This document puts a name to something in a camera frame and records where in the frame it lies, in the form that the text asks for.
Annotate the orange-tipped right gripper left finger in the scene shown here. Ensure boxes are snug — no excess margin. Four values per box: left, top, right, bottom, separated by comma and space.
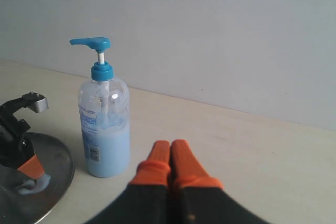
87, 141, 171, 224

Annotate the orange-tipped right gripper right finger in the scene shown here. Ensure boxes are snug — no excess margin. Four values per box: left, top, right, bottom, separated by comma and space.
171, 140, 267, 223

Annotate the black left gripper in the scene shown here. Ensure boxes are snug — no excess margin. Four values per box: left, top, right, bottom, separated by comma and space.
1, 97, 45, 180

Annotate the blue soap blob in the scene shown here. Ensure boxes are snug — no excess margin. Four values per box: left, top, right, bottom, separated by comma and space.
15, 174, 51, 195

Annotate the blue pump soap bottle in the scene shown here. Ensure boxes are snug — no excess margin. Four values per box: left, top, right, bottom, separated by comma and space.
70, 37, 131, 178

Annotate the round metal plate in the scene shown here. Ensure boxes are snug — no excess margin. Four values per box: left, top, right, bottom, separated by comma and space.
1, 133, 75, 223

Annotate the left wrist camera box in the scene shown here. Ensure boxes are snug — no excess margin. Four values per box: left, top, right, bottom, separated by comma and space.
22, 92, 49, 113

